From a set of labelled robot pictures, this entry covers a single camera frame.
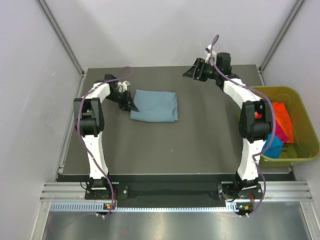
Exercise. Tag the bright blue t shirt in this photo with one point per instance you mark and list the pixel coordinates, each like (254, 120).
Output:
(275, 149)

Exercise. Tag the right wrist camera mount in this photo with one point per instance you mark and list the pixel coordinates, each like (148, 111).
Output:
(209, 53)

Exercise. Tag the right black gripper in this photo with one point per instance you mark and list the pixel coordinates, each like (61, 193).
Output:
(193, 73)

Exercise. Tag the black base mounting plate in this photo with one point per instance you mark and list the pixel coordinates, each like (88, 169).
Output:
(173, 190)

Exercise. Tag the aluminium frame rail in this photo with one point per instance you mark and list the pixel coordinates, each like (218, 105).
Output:
(276, 191)

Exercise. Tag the orange t shirt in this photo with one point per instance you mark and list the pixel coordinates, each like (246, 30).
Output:
(283, 119)

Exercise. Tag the light blue t shirt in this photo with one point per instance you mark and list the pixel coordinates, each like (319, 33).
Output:
(155, 106)

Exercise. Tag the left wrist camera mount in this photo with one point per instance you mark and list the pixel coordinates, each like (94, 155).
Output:
(123, 86)

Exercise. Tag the aluminium corner post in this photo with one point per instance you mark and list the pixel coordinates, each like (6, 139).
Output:
(297, 6)
(43, 5)

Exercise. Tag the slotted grey cable duct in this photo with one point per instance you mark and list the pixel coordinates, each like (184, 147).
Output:
(104, 207)

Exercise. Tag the right aluminium corner post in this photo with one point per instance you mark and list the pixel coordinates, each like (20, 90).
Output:
(297, 6)

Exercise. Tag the olive green plastic bin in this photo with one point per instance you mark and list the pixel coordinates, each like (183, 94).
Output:
(306, 146)

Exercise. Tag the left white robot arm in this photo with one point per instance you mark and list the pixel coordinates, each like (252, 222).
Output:
(89, 124)

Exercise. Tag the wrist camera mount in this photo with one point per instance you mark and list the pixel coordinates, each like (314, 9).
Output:
(123, 86)
(209, 53)

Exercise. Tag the magenta t shirt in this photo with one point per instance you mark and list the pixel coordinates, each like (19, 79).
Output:
(279, 132)

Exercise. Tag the left aluminium corner post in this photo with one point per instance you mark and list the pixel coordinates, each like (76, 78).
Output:
(43, 5)

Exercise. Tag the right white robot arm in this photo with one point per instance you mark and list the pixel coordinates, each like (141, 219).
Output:
(255, 120)

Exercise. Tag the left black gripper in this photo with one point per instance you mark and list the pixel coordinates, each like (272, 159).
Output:
(127, 104)

